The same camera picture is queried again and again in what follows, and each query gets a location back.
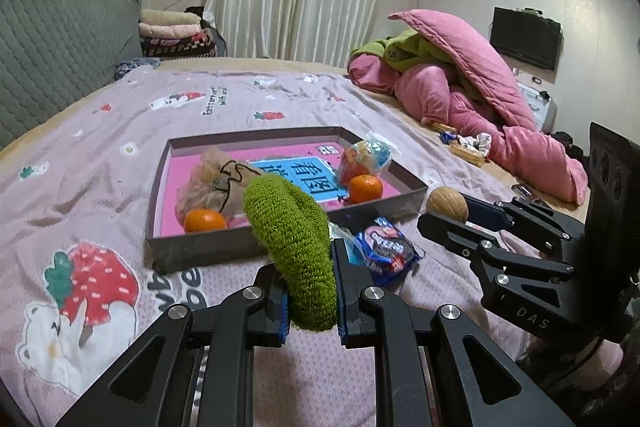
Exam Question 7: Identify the clear candy packet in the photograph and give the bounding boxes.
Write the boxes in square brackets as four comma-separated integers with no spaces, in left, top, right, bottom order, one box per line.
[337,147,373,185]

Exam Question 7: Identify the patterned folded blanket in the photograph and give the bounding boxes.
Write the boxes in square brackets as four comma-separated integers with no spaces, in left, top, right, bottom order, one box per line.
[141,33,218,58]

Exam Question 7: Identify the white storage cabinet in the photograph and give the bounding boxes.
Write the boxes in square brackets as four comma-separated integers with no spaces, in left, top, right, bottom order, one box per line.
[517,82,558,132]

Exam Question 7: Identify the pink quilt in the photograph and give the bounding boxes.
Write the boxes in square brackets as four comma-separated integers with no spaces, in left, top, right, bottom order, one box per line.
[347,9,588,206]

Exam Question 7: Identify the beige folded blanket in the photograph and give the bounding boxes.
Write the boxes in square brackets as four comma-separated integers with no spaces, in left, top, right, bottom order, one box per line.
[140,8,201,28]

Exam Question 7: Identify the white patterned scrunchie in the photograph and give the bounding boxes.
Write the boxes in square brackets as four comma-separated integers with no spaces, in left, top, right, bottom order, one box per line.
[457,133,496,152]

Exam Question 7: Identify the blue cookie packet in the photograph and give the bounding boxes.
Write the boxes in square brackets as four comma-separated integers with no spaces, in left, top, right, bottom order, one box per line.
[354,217,420,288]

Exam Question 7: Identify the walnut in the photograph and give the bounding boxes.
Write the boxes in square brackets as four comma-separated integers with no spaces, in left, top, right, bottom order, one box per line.
[426,187,469,223]

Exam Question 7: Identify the green blanket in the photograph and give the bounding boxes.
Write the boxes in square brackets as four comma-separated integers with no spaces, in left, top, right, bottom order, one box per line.
[349,32,471,80]

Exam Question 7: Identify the blue grey cloth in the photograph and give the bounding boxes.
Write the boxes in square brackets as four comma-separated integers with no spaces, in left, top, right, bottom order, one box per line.
[114,57,161,80]

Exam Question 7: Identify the beige mesh bag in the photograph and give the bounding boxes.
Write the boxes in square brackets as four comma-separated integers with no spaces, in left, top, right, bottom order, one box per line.
[176,147,261,228]

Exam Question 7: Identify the orange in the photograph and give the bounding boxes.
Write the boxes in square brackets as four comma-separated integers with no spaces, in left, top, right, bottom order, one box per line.
[348,175,383,205]
[184,208,228,234]

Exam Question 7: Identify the black television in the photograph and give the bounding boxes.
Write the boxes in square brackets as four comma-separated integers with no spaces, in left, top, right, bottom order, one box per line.
[489,7,561,72]

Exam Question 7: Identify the pink folded blanket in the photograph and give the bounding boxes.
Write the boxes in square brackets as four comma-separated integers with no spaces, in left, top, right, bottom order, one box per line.
[139,23,203,40]

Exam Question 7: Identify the shallow grey box pink inside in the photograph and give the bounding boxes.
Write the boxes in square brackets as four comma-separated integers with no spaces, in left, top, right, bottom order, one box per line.
[145,125,428,273]

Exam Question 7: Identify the dark cloth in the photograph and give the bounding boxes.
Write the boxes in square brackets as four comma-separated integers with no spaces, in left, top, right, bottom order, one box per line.
[185,6,226,58]

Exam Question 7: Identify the grey quilted headboard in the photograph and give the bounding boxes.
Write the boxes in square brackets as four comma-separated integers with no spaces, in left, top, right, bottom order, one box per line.
[0,0,143,152]

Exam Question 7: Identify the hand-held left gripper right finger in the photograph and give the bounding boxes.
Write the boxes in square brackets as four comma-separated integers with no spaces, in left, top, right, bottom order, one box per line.
[330,238,576,427]

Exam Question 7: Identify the blue toy ball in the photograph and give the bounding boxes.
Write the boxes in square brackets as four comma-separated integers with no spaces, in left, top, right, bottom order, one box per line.
[360,138,393,172]

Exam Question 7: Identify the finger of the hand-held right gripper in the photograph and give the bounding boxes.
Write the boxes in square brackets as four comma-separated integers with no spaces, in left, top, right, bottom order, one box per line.
[417,212,577,289]
[462,193,588,254]

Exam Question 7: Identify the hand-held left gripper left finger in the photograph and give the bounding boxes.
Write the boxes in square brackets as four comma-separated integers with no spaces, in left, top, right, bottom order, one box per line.
[55,264,293,427]

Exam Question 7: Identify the green knitted scrunchie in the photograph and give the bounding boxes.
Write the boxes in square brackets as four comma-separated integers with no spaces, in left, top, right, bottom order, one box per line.
[242,174,338,333]

